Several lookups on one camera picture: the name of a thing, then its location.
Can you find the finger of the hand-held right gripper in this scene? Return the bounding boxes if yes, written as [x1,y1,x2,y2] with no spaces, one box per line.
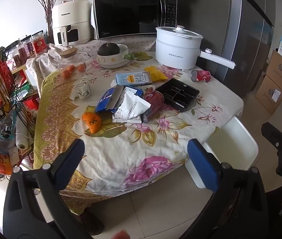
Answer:
[261,122,282,150]

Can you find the white electric pot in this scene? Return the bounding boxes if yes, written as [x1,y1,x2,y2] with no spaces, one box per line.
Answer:
[155,25,236,71]

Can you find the torn blue box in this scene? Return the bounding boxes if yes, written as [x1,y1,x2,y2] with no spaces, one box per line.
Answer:
[95,85,144,114]

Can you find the cream air fryer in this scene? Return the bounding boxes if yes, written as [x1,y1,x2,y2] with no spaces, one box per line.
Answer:
[51,0,93,48]

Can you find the white twine spool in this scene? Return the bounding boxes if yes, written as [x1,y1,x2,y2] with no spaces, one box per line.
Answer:
[15,116,31,151]

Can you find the black wire rack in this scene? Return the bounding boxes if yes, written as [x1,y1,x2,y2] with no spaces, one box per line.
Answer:
[0,47,37,176]

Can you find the small flower print cloth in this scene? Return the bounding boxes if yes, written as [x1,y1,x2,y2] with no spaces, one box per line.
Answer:
[26,33,162,90]

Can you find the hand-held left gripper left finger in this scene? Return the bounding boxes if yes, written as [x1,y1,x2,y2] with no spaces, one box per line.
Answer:
[3,138,91,239]

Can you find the white foil packet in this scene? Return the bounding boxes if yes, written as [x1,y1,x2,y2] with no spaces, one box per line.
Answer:
[112,90,152,124]

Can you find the bare branches in vase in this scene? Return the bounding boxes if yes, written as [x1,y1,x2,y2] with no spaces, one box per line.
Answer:
[28,0,64,44]

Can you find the black microwave oven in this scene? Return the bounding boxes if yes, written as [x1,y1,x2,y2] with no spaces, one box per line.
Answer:
[91,0,179,40]

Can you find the orange snack packet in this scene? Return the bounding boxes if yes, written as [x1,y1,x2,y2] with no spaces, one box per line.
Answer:
[0,149,15,176]

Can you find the dark glass jar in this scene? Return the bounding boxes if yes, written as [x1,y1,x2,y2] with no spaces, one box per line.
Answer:
[16,39,35,61]

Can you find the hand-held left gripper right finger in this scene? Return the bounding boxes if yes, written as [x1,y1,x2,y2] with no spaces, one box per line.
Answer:
[187,138,281,239]

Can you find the bright red drink can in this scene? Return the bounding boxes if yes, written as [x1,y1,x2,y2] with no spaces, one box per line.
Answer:
[190,69,211,83]

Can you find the orange peel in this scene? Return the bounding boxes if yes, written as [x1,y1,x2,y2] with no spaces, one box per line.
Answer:
[82,112,102,134]

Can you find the black plastic tray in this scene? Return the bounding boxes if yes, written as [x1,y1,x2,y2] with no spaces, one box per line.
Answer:
[155,78,201,113]

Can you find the glass teapot bamboo lid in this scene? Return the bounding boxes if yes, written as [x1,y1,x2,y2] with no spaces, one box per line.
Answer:
[57,48,93,78]

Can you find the white casserole bowl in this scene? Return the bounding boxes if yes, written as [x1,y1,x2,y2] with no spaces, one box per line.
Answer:
[96,43,136,69]

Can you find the blue white milk carton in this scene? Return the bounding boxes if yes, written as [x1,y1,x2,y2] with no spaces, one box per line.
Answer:
[115,71,154,87]

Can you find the red label glass jar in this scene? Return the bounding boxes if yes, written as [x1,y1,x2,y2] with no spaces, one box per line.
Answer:
[30,31,48,55]

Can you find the dark red can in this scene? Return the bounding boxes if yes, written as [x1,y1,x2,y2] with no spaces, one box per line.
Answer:
[143,90,166,124]

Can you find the cardboard box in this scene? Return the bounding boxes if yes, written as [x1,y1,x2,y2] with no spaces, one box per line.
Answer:
[266,49,282,94]
[255,75,282,115]

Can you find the white plastic bin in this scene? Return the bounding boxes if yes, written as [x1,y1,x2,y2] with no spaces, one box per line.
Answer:
[184,116,259,189]

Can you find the yellow packet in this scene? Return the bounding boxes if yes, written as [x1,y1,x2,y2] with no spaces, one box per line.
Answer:
[144,65,169,82]

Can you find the dark green squash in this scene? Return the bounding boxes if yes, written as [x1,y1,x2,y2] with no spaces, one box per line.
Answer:
[98,42,120,56]

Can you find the crumpled tissue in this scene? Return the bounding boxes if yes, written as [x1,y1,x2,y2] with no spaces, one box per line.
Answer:
[70,79,92,101]

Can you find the grey refrigerator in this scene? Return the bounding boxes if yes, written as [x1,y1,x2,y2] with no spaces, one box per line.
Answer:
[201,0,275,98]

